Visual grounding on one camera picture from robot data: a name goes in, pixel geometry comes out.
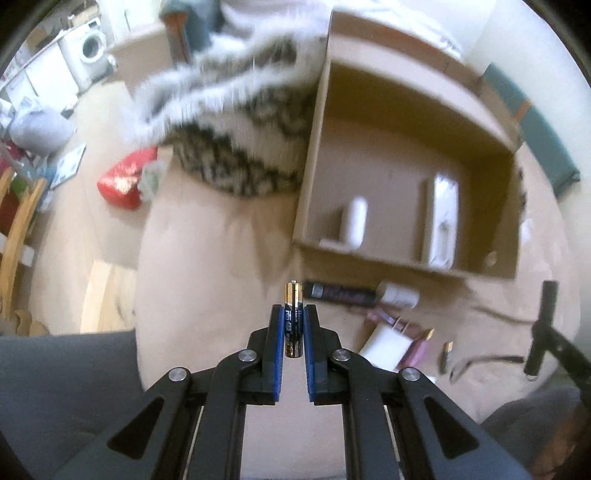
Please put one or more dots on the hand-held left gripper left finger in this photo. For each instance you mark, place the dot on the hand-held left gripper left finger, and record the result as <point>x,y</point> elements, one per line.
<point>277,360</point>

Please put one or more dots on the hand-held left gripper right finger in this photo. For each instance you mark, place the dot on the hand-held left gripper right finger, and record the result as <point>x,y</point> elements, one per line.
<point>311,360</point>

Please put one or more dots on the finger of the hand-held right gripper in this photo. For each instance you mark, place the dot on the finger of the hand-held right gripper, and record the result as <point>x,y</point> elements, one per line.
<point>541,332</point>

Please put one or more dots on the blue and gold battery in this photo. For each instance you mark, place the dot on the blue and gold battery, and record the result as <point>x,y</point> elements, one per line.
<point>294,318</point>

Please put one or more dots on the white charger plug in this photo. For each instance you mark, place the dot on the white charger plug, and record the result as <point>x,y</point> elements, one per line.
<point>383,348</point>

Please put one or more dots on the black cosmetic tube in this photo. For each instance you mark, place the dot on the black cosmetic tube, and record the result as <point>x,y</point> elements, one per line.
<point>341,293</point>

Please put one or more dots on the small black gold-capped stick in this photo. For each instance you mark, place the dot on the small black gold-capped stick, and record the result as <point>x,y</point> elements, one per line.
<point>446,357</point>

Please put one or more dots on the small white bottle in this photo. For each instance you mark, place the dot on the small white bottle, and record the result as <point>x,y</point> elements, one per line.
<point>399,295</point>

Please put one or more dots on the pink pouch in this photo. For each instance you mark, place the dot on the pink pouch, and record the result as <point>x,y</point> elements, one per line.
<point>421,353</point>

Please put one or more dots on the cardboard box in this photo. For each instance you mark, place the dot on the cardboard box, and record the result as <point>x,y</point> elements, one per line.
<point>369,152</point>

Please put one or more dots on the person's right leg grey trousers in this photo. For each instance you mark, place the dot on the person's right leg grey trousers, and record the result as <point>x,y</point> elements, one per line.
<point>526,424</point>

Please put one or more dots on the white earbud case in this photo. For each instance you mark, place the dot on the white earbud case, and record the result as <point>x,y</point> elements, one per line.
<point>353,221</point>

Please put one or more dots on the tall white packet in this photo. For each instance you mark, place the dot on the tall white packet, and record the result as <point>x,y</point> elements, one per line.
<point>441,221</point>

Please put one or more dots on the light wooden board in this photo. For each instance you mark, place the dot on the light wooden board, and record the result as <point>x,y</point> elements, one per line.
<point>108,295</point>

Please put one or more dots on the fluffy black and white blanket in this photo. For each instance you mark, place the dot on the fluffy black and white blanket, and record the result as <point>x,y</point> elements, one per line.
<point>221,152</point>

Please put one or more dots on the pale crumpled cloth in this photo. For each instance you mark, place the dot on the pale crumpled cloth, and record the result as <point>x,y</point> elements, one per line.
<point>152,180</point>

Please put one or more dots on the red bag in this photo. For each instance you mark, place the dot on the red bag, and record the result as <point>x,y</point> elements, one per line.
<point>122,177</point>

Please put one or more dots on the wooden chair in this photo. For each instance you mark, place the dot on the wooden chair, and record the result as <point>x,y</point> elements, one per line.
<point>18,240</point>

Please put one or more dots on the magazine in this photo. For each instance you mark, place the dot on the magazine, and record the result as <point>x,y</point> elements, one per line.
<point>67,166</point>

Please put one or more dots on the grey plastic bag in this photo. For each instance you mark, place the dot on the grey plastic bag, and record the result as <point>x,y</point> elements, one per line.
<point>41,131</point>

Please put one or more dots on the teal garment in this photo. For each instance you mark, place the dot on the teal garment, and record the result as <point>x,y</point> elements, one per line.
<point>198,23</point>

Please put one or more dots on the white washing machine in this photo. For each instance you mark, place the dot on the white washing machine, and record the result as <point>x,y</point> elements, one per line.
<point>90,50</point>

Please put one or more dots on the white cabinet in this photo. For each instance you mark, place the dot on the white cabinet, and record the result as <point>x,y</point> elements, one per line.
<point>51,74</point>

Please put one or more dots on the dark wooden post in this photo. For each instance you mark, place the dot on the dark wooden post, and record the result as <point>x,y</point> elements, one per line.
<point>179,44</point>

